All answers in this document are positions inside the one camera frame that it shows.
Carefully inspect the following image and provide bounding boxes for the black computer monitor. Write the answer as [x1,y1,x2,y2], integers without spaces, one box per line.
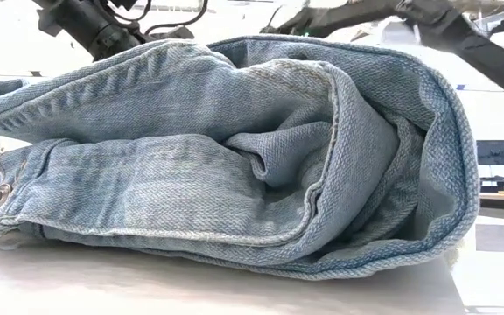
[476,139,504,167]

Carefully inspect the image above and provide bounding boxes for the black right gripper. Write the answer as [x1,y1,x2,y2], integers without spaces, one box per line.
[260,6,393,39]

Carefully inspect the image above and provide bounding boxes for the light blue denim jeans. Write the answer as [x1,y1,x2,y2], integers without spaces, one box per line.
[0,34,481,282]

